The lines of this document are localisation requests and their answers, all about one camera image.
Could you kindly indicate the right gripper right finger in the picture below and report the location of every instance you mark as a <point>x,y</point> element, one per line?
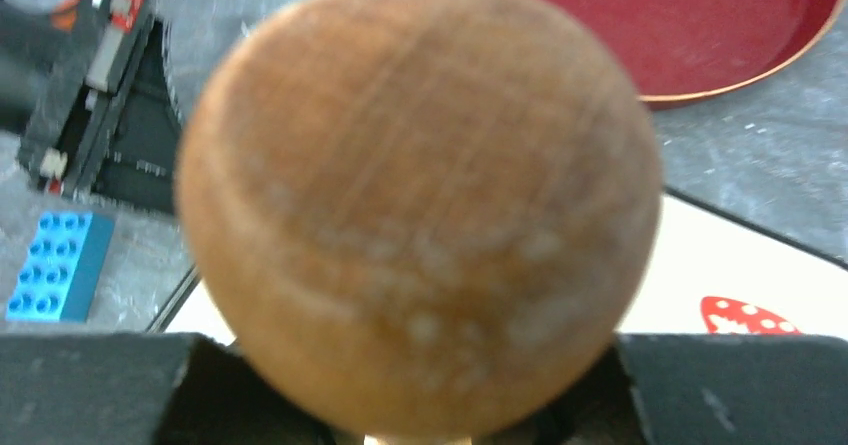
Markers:
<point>701,389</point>

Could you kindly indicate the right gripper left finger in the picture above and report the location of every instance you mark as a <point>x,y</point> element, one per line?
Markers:
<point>141,389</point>

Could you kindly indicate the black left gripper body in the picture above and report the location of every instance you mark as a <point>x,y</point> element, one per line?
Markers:
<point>83,87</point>

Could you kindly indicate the white strawberry print tray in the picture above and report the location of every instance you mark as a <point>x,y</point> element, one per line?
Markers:
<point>712,273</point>

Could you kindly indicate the wooden rolling pin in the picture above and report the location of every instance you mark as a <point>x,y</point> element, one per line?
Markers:
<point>421,219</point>

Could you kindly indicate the blue toy brick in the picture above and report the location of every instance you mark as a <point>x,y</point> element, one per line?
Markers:
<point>59,277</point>

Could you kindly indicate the round red lacquer tray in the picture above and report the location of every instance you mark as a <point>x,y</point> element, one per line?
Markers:
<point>683,51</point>

